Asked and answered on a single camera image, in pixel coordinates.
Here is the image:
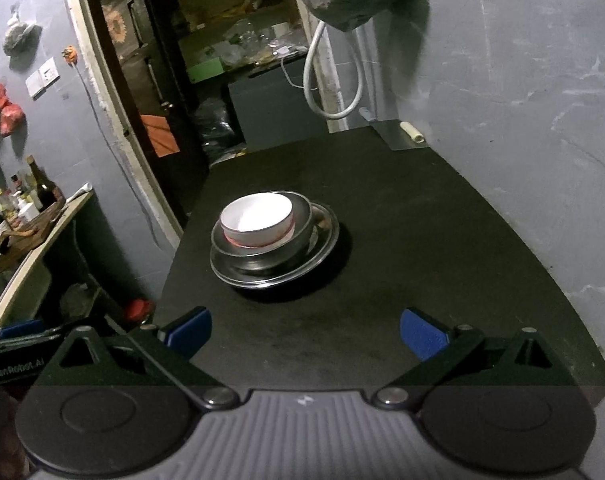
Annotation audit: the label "red-capped dark jar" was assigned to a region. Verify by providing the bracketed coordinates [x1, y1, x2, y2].
[126, 299, 155, 323]

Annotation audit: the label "orange patterned panel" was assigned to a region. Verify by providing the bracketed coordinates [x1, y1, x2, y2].
[141, 114, 180, 157]

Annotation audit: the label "steel plate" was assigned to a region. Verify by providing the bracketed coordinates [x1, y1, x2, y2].
[210, 203, 340, 289]

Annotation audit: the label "deep steel bowl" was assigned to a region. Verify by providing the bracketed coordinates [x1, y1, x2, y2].
[211, 191, 313, 260]

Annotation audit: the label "dark grey cabinet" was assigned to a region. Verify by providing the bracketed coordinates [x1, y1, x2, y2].
[229, 58, 328, 151]

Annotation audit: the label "wooden side shelf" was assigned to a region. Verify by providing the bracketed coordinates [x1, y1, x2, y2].
[0, 182, 94, 328]

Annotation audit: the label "wall switch plate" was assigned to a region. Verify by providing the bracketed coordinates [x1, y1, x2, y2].
[25, 58, 60, 100]

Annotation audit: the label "green box on shelf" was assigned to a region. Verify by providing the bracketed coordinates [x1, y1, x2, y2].
[188, 56, 224, 84]

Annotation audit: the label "cream rolled cloth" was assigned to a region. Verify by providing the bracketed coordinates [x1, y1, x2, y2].
[400, 122, 426, 144]

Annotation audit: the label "white looped hose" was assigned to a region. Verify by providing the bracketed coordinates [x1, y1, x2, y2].
[302, 19, 365, 122]

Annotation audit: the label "white ceramic bowl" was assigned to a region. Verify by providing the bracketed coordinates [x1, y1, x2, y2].
[219, 192, 294, 247]

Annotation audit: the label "small hanging grey bag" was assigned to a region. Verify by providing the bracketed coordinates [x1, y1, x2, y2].
[2, 2, 41, 58]

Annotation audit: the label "red hanging bags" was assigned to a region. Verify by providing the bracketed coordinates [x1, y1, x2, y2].
[0, 82, 26, 138]

